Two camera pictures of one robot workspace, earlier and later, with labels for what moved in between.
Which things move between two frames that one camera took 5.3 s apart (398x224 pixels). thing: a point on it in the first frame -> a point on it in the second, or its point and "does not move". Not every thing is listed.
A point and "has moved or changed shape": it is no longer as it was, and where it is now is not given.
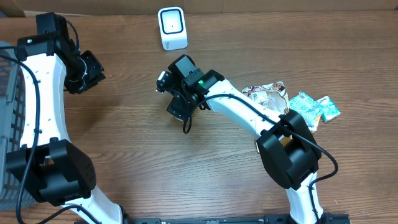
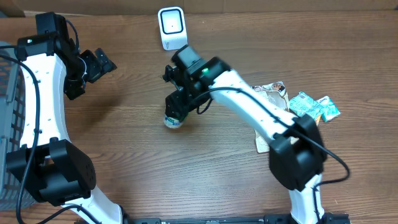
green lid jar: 176,118 has moved or changed shape
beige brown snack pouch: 273,95 does not move
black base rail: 324,218 does not move
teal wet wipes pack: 310,109 does not move
